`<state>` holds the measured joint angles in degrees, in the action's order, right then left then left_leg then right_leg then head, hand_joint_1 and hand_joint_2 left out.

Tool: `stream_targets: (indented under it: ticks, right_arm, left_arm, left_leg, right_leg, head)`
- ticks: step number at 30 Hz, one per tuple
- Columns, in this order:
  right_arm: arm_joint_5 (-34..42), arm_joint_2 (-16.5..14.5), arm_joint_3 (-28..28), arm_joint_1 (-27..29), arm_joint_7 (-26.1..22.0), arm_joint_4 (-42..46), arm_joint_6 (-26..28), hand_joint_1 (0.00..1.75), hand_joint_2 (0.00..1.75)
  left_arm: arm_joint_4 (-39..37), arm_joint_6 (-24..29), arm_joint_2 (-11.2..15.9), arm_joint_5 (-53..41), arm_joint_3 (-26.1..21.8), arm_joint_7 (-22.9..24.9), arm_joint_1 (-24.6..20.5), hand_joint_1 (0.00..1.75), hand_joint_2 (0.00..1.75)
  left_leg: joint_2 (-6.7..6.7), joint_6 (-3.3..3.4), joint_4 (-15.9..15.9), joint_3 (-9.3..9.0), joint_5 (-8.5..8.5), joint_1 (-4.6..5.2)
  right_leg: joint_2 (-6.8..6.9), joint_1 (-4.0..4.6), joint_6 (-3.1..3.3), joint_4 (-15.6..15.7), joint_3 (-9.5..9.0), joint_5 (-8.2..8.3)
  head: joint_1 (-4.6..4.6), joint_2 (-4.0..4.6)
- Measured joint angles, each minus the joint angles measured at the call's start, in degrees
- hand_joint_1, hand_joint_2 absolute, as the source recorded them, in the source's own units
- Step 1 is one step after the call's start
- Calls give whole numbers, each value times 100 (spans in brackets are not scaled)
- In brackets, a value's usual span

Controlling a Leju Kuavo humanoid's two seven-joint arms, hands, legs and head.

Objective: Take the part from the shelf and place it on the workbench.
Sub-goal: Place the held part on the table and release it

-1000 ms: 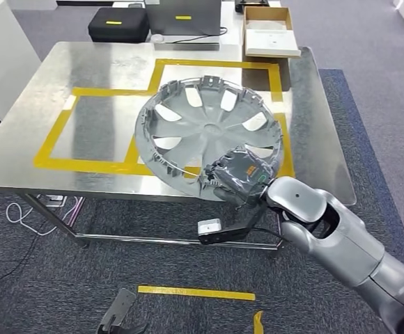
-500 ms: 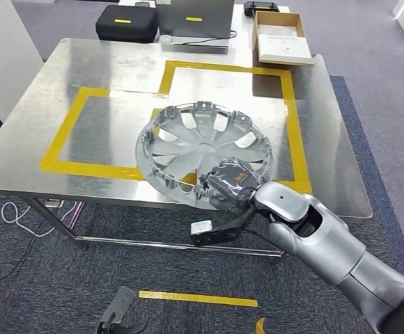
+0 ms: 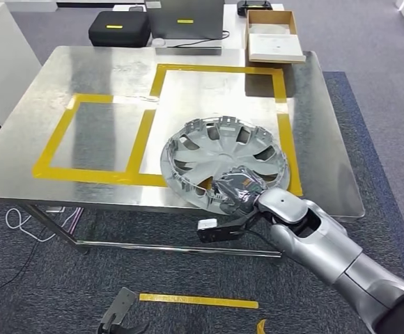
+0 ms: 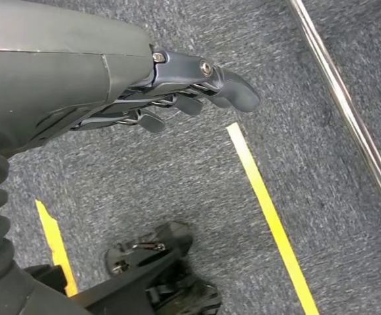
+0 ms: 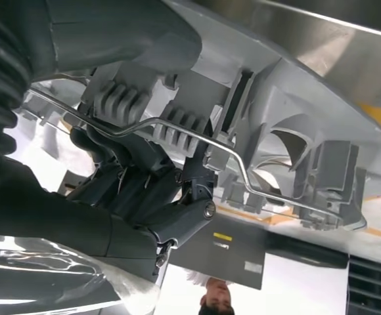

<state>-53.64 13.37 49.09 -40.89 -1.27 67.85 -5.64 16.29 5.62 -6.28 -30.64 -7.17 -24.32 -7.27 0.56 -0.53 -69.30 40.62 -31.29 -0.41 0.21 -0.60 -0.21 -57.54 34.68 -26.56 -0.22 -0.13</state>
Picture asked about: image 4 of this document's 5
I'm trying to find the yellow floor tape strip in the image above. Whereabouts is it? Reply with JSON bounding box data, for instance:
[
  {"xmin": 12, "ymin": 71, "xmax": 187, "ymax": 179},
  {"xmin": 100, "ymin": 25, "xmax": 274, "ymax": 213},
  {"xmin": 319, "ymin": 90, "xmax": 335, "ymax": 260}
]
[
  {"xmin": 35, "ymin": 199, "xmax": 79, "ymax": 298},
  {"xmin": 226, "ymin": 122, "xmax": 320, "ymax": 315}
]

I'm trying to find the dark robot foot plate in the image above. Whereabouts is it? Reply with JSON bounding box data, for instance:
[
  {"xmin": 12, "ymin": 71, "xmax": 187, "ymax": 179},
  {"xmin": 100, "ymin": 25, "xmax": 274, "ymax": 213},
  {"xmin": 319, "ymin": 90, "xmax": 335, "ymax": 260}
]
[{"xmin": 104, "ymin": 221, "xmax": 194, "ymax": 278}]

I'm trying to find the black robot leg mechanism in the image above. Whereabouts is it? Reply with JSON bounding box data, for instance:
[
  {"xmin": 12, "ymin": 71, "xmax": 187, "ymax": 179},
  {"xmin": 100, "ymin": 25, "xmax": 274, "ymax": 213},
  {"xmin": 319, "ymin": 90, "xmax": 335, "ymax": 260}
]
[{"xmin": 24, "ymin": 249, "xmax": 222, "ymax": 315}]

